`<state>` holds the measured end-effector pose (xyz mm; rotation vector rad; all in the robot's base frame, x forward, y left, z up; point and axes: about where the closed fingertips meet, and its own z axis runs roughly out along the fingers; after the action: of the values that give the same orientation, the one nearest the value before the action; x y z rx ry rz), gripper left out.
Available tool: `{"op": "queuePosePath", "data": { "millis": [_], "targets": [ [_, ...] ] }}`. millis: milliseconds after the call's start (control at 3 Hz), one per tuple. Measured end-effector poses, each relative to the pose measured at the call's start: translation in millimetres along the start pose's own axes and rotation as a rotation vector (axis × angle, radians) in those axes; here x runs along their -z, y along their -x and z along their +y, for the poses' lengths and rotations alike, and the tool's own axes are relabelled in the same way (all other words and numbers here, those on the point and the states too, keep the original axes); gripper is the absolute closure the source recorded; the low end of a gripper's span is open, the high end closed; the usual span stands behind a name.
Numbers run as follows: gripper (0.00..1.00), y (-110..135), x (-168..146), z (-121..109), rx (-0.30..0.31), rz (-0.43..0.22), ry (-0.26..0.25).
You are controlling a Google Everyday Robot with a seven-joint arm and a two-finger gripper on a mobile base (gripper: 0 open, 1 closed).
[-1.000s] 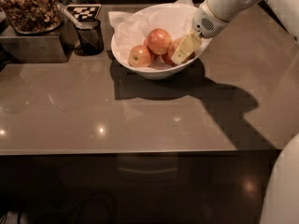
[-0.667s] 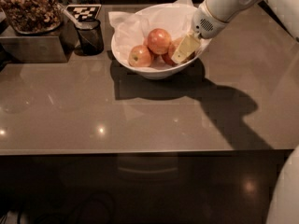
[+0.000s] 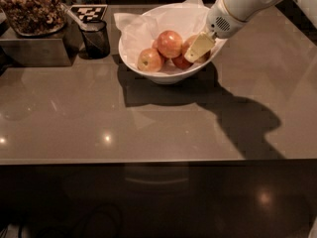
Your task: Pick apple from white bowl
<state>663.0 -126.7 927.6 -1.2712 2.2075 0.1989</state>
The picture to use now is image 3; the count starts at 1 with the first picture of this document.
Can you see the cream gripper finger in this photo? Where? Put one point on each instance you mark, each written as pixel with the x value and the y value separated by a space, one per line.
pixel 204 43

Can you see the black mesh cup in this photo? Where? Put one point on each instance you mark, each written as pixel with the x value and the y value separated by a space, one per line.
pixel 95 38

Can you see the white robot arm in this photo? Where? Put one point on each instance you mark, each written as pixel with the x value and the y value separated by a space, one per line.
pixel 308 7

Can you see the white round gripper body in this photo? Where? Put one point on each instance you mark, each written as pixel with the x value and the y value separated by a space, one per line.
pixel 220 23

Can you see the white paper liner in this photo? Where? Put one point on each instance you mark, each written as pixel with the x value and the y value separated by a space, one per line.
pixel 139 31

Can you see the dark metal box stand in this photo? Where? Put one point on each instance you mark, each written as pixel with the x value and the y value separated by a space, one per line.
pixel 58 49

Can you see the white utensil in cup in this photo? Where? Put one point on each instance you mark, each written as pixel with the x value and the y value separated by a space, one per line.
pixel 70 14

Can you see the white bowl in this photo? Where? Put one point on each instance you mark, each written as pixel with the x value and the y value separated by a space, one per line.
pixel 170 74

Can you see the black white marker tag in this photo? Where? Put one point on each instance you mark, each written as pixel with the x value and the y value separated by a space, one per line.
pixel 89 12

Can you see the hidden bottom red apple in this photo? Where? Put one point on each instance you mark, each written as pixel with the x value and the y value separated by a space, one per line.
pixel 181 62

